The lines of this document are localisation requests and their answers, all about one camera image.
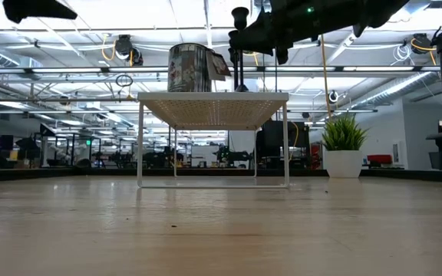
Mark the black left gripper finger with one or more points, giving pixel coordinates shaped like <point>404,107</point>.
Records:
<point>33,9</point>

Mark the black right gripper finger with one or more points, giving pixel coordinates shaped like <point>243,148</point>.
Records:
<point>261,36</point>

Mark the silver printed candle tin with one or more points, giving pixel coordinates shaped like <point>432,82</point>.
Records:
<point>186,69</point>

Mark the white perforated metal shelf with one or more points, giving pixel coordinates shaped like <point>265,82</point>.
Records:
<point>213,111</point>

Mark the black monitor back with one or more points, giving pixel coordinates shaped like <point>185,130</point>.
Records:
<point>278,143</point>

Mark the white board panel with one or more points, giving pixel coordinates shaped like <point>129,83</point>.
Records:
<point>204,155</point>

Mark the potted green artificial plant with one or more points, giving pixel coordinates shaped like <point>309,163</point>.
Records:
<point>343,163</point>

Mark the red box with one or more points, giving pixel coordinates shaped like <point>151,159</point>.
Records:
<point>379,159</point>

